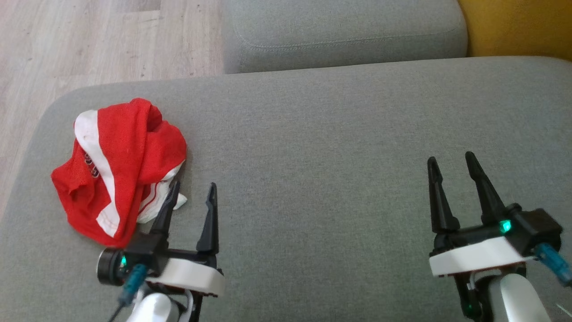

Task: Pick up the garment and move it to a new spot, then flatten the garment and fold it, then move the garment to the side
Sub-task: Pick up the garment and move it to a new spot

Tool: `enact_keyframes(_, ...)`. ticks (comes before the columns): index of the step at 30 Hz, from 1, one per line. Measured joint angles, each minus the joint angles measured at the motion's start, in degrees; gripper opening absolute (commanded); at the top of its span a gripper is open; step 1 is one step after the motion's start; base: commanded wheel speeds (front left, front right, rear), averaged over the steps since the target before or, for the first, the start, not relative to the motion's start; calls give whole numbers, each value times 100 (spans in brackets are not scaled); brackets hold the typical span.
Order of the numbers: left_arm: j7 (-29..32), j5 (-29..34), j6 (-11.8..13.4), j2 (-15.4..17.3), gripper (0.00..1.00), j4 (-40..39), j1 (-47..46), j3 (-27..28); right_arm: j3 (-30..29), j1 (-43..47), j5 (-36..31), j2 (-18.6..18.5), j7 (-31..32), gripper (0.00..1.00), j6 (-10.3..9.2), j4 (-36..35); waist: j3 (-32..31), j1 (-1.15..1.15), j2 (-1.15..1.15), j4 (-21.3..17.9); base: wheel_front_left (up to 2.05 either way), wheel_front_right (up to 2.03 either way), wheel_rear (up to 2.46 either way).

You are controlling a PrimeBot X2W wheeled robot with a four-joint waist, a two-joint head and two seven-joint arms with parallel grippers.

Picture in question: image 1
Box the arm blue-plug cable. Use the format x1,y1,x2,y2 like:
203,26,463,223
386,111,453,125
534,244,572,287
107,264,148,322

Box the large grey sofa seat cushion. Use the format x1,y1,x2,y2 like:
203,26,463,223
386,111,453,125
0,56,572,322

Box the wide yellow sofa back cushion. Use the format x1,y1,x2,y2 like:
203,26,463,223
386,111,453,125
457,0,572,62

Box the right arm blue-plug cable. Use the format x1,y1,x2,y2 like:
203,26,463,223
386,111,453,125
534,244,572,287

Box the left arm blue-plug cable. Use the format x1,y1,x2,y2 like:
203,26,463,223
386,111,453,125
107,264,148,322

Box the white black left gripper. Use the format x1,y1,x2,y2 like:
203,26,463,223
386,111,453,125
145,180,226,298

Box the red shorts with white stripe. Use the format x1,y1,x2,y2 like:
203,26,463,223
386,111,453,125
50,97,187,248

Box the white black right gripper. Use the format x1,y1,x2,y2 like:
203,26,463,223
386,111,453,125
427,151,534,278

